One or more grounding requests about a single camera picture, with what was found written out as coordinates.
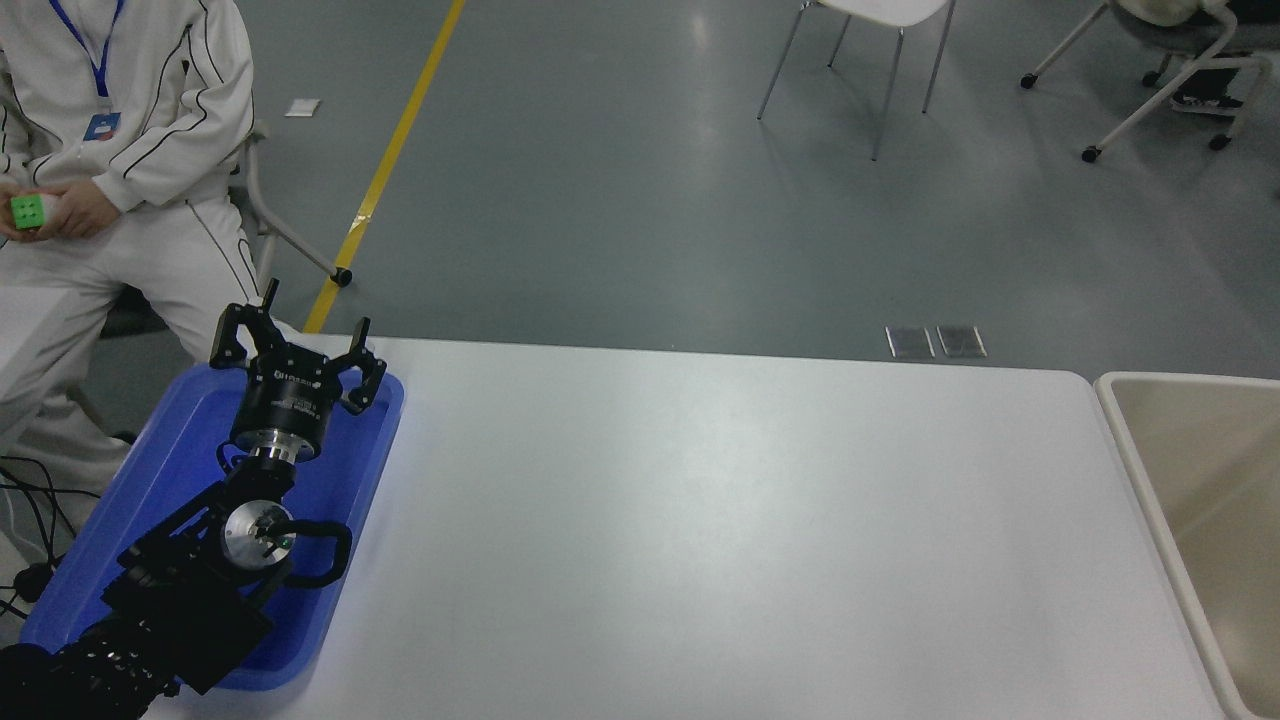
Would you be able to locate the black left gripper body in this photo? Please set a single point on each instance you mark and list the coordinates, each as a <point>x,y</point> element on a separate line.
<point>285,400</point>

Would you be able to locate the multicolour puzzle cube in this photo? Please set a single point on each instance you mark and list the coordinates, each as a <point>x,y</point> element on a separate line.
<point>28,211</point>

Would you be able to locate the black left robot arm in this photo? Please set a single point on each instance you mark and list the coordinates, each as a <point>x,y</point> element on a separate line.
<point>170,600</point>

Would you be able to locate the person's left hand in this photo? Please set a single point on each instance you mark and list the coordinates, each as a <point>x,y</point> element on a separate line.
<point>82,210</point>

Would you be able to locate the person's right hand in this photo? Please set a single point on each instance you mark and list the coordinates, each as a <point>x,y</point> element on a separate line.
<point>6,225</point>

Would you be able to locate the blue plastic tray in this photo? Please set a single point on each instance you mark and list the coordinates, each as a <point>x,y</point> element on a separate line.
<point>340,470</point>

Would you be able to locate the grey chair with castors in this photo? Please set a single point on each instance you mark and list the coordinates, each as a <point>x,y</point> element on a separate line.
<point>285,235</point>

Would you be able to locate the person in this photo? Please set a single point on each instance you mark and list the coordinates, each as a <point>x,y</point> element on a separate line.
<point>150,100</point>
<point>1205,100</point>

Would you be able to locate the black power plug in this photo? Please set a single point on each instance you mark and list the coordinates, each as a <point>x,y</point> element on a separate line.
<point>32,583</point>

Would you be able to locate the metal floor socket plate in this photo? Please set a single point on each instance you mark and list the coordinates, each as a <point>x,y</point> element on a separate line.
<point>910,342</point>
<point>961,341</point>

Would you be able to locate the white chair with metal legs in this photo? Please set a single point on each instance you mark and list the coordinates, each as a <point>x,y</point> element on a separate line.
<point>885,30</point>

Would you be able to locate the large pale bin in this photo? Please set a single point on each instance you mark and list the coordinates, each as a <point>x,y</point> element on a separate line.
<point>1210,500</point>

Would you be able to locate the white-framed office chair with castors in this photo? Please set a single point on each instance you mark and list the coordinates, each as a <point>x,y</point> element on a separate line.
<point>1170,40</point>

